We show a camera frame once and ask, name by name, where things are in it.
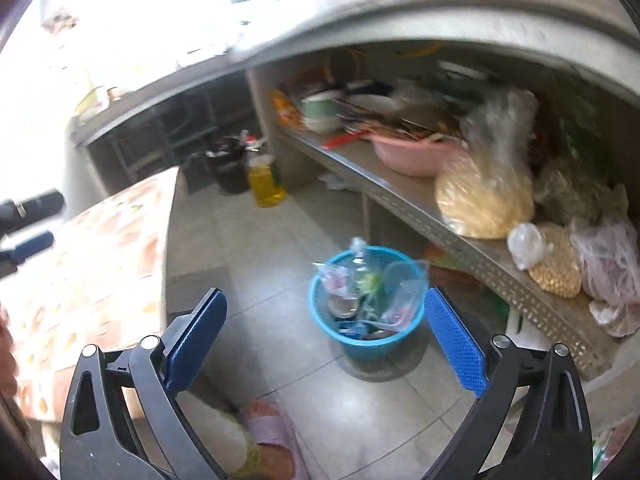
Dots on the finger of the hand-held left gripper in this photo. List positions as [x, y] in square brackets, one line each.
[35, 245]
[35, 205]

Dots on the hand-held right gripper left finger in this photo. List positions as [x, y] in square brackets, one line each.
[197, 340]

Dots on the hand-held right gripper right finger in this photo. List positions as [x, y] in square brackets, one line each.
[457, 340]

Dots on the blue plastic basket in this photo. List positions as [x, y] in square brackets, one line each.
[370, 345]

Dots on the person's left forearm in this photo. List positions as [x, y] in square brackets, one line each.
[7, 360]

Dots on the metal edged shelf board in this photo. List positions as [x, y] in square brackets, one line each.
[500, 280]

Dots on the person's leg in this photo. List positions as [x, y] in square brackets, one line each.
[220, 435]

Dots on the pink slipper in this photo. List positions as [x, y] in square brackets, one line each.
[270, 425]

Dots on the small clear knotted bag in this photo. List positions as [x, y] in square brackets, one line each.
[524, 245]

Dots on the bag of peanuts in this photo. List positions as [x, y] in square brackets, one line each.
[557, 265]

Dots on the bag of yellow grains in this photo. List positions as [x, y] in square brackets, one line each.
[480, 200]

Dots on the pale plastic bag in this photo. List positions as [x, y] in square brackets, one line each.
[615, 317]

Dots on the cooking oil bottle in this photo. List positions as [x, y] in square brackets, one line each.
[265, 187]

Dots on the black bucket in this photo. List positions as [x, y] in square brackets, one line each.
[230, 175]

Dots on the pinkish plastic bag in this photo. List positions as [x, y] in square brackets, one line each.
[610, 265]

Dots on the pink plastic basin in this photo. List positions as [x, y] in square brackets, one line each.
[415, 155]

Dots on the bag of green vegetables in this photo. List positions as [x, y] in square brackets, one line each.
[575, 190]

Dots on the white cloth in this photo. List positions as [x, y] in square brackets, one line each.
[340, 182]

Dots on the white bowl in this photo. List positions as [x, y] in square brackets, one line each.
[321, 125]

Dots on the orange snack packet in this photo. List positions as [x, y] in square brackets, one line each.
[285, 107]

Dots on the white plates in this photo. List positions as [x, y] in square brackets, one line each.
[370, 103]

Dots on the green bowl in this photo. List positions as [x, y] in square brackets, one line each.
[320, 107]

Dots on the concrete kitchen counter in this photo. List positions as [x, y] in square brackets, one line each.
[400, 15]

